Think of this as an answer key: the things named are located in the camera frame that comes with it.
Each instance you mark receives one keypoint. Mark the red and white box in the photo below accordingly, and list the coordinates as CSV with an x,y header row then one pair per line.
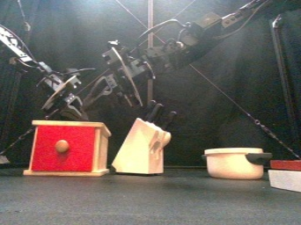
x,y
64,149

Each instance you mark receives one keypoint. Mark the black metal frame tube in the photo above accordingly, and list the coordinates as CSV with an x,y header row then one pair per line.
x,y
280,73

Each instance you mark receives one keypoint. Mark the vertical metal frame pole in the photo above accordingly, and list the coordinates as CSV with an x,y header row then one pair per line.
x,y
151,29

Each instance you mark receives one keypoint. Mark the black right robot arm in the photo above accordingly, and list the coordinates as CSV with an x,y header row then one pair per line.
x,y
204,32

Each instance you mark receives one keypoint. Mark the metal corner bracket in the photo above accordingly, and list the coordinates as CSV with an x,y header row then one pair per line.
x,y
3,159

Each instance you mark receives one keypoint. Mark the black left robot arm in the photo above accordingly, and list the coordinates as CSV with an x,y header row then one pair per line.
x,y
15,48

